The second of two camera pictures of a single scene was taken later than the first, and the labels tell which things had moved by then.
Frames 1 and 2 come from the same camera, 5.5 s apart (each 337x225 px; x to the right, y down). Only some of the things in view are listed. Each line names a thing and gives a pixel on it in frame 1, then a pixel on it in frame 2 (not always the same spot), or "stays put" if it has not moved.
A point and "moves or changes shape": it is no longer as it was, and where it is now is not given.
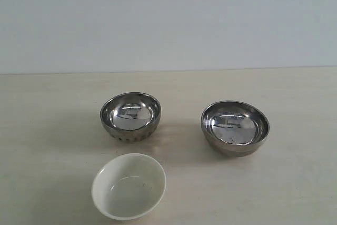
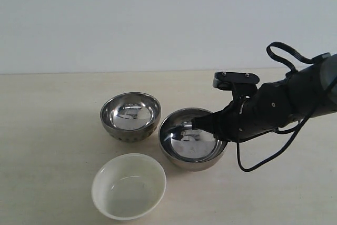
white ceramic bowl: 127,186 stays put
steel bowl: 235,128 moves or changes shape
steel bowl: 130,117 stays put
